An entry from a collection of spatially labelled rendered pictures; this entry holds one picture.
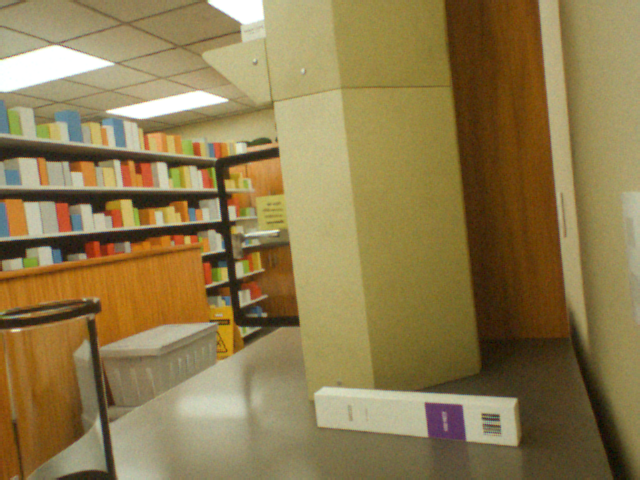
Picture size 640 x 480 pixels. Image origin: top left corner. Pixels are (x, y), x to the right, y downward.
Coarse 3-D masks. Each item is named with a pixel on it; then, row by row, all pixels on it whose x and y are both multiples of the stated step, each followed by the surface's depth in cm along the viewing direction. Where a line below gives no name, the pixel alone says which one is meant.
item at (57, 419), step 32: (0, 320) 53; (64, 320) 54; (0, 352) 55; (32, 352) 54; (64, 352) 55; (32, 384) 54; (64, 384) 55; (96, 384) 58; (32, 416) 54; (64, 416) 55; (96, 416) 57; (32, 448) 54; (64, 448) 55; (96, 448) 57
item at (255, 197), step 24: (240, 168) 125; (264, 168) 122; (240, 192) 126; (264, 192) 123; (240, 216) 126; (264, 216) 123; (264, 240) 124; (288, 240) 121; (240, 264) 128; (264, 264) 125; (288, 264) 122; (240, 288) 128; (264, 288) 125; (288, 288) 122; (264, 312) 126; (288, 312) 123
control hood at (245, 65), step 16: (224, 48) 87; (240, 48) 86; (256, 48) 85; (224, 64) 87; (240, 64) 86; (256, 64) 85; (240, 80) 86; (256, 80) 85; (256, 96) 86; (272, 96) 85
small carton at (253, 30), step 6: (246, 24) 95; (252, 24) 94; (258, 24) 94; (246, 30) 95; (252, 30) 94; (258, 30) 94; (264, 30) 93; (246, 36) 95; (252, 36) 94; (258, 36) 94; (264, 36) 94
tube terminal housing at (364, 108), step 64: (320, 0) 81; (384, 0) 84; (320, 64) 81; (384, 64) 84; (448, 64) 89; (320, 128) 82; (384, 128) 84; (448, 128) 89; (320, 192) 83; (384, 192) 84; (448, 192) 89; (320, 256) 84; (384, 256) 84; (448, 256) 89; (320, 320) 85; (384, 320) 84; (448, 320) 89; (320, 384) 86; (384, 384) 84
